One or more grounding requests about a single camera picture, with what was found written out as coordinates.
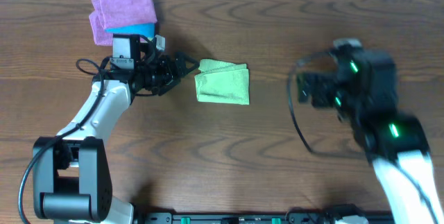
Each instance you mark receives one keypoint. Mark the blue folded cloth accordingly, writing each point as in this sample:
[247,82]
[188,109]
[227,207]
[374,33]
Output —
[147,30]

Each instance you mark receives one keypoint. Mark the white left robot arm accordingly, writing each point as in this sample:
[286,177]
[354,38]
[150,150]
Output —
[71,176]

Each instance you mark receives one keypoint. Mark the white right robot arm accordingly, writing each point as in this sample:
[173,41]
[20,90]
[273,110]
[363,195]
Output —
[361,85]

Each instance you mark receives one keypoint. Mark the green microfiber cloth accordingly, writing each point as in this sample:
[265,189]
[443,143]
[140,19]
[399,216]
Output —
[222,82]

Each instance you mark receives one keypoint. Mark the lower purple folded cloth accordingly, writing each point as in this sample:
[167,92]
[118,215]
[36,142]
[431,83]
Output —
[101,38]

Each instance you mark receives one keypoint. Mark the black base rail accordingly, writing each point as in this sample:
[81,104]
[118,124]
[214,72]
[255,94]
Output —
[290,218]

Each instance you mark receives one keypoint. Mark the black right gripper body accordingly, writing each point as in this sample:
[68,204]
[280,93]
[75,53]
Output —
[325,95]

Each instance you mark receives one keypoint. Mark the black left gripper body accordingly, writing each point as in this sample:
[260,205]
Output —
[157,75]

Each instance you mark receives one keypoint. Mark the purple folded cloth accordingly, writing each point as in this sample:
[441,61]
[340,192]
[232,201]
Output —
[120,13]
[101,38]

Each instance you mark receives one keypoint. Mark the top purple folded cloth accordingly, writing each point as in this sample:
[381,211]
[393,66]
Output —
[120,13]

